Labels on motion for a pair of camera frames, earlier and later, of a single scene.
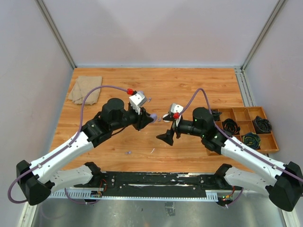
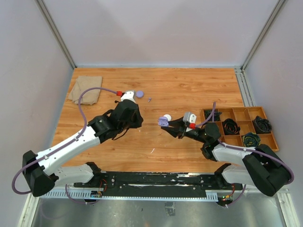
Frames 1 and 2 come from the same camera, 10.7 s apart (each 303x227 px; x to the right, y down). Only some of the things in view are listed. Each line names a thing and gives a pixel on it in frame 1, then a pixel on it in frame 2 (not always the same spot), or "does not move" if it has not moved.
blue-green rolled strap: x=252 y=140 does not move
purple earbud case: x=154 y=116 to x=163 y=121
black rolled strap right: x=262 y=126 does not move
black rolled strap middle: x=231 y=126 does not move
